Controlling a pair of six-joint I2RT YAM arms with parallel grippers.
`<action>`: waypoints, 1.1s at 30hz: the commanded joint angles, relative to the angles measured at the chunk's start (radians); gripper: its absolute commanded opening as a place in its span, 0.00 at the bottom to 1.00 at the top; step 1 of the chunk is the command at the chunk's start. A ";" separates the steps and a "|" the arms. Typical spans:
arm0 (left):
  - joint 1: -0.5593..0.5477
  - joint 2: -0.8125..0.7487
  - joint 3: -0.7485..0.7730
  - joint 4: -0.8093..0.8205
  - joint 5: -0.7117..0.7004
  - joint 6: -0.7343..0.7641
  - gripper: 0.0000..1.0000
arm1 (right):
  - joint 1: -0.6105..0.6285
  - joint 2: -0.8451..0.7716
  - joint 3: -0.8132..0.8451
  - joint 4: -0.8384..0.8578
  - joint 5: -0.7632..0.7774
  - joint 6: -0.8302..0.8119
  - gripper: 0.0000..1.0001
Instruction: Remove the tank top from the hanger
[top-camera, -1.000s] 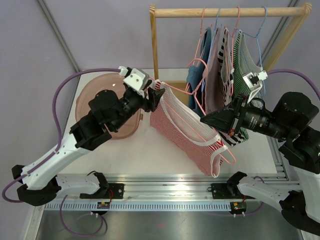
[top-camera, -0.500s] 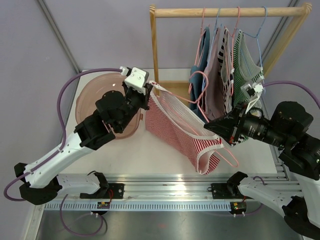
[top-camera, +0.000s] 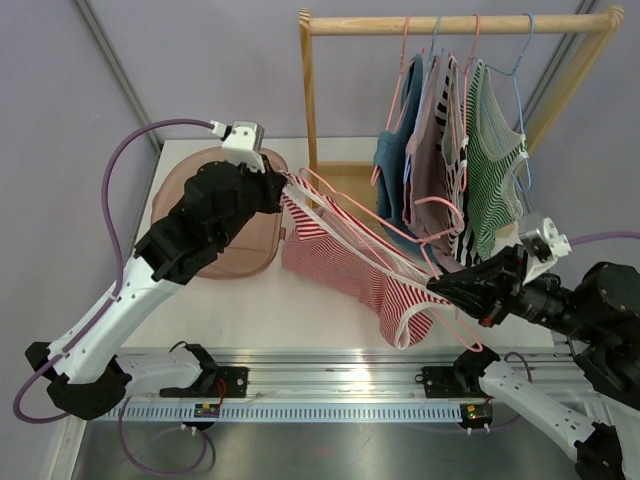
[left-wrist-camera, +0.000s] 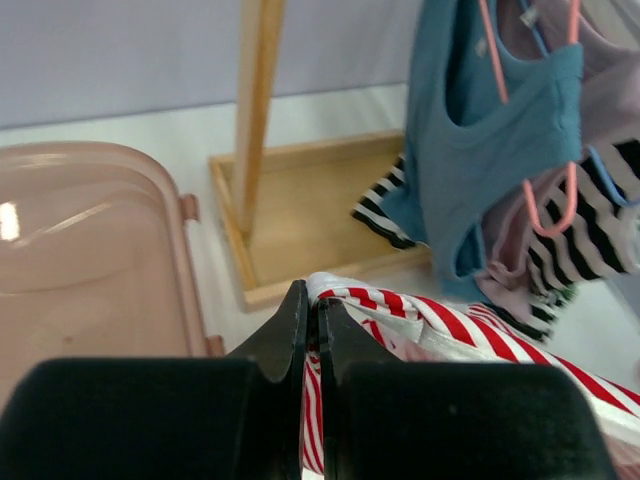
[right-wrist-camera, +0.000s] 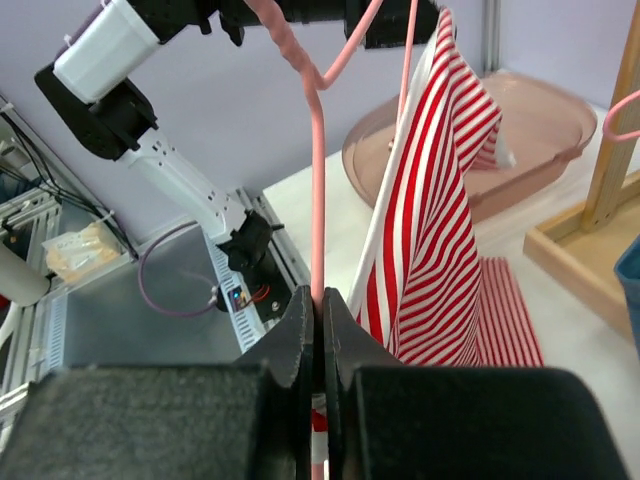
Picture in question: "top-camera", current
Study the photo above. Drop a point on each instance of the white slotted cable duct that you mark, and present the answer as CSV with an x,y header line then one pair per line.
x,y
289,413

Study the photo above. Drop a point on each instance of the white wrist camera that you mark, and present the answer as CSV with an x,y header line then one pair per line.
x,y
543,242
241,143

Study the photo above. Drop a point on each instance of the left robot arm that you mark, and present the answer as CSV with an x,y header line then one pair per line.
x,y
87,376

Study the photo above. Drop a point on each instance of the green white striped tank top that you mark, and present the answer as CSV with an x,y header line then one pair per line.
x,y
494,151

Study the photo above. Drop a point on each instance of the light blue wire hanger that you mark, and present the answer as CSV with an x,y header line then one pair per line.
x,y
436,35

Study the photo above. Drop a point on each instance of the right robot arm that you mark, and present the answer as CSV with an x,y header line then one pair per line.
x,y
602,312

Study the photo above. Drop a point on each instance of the red white striped tank top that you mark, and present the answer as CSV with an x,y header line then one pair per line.
x,y
333,248

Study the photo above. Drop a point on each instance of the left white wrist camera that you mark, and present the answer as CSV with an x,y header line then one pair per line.
x,y
241,143

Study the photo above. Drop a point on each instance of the mauve tank top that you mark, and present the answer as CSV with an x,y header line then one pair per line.
x,y
426,211

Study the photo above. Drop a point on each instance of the wooden clothes rack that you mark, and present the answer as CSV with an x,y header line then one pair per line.
x,y
595,29

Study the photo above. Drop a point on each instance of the black white striped tank top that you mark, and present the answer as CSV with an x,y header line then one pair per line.
x,y
452,146

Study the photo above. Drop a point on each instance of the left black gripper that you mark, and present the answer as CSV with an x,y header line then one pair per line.
x,y
270,182

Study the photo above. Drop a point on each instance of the aluminium mounting rail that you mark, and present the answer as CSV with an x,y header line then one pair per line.
x,y
385,375

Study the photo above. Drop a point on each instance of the pink plastic basin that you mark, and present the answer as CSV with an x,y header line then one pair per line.
x,y
255,246

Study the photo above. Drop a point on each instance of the rightmost blue wire hanger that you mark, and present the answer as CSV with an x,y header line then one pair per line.
x,y
514,75

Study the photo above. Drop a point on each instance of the teal tank top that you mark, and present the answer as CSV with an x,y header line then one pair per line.
x,y
389,157

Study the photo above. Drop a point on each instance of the pink wire hanger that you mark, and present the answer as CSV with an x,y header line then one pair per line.
x,y
474,45
402,55
323,192

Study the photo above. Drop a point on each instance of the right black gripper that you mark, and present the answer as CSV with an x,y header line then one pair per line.
x,y
479,288

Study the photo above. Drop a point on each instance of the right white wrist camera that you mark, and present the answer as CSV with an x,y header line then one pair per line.
x,y
543,242

